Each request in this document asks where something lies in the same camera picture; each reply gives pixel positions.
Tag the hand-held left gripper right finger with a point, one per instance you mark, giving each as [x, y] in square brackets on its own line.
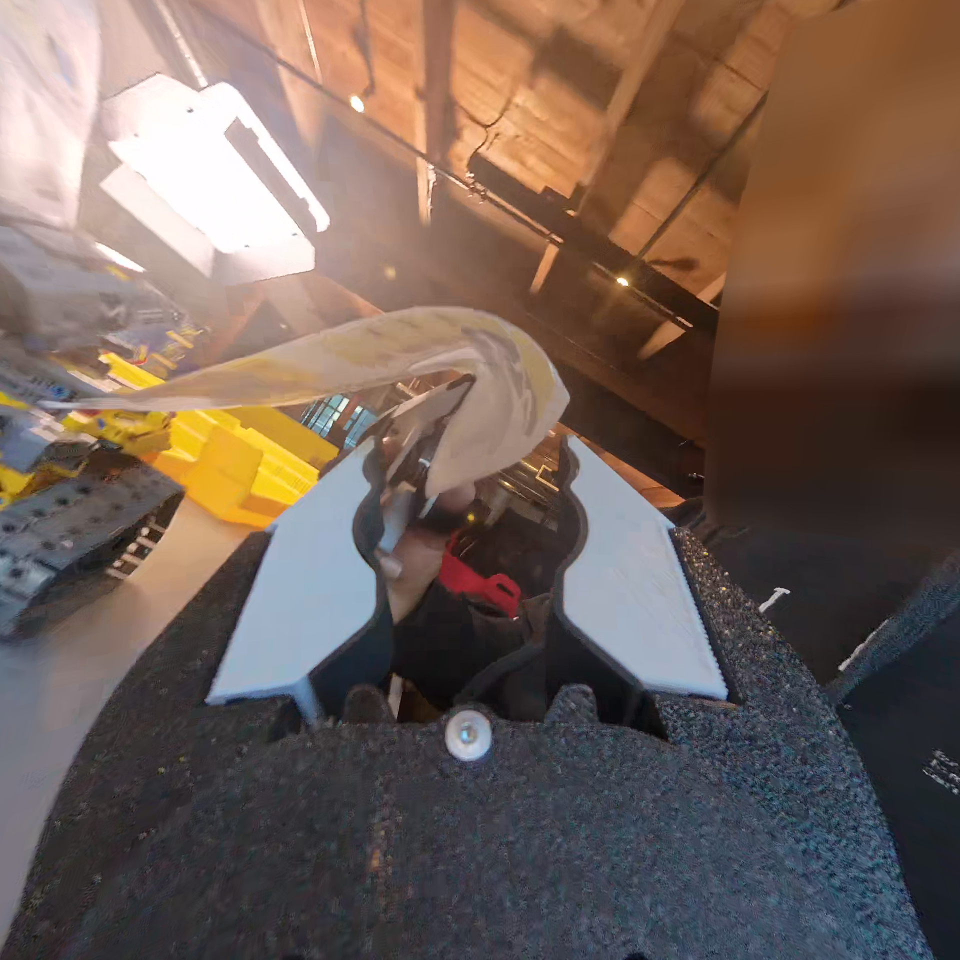
[637, 592]

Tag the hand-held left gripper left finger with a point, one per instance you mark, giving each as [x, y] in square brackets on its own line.
[300, 600]

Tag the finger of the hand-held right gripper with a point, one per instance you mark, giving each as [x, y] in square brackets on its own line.
[420, 416]

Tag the white sticker sheet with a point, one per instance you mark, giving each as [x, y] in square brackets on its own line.
[375, 352]

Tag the yellow grey toy brick robot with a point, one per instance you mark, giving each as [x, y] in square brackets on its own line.
[75, 525]

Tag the grey desk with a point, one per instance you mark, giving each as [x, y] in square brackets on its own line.
[75, 712]

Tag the paned window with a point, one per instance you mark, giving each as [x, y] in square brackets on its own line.
[334, 416]

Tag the red plastic tub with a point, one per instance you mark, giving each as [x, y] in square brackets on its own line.
[480, 585]

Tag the yellow plastic bin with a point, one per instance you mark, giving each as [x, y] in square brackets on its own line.
[240, 465]

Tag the white studio light panel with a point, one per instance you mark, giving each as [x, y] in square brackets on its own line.
[217, 180]

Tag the robot instruction booklet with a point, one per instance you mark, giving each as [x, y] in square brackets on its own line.
[45, 97]

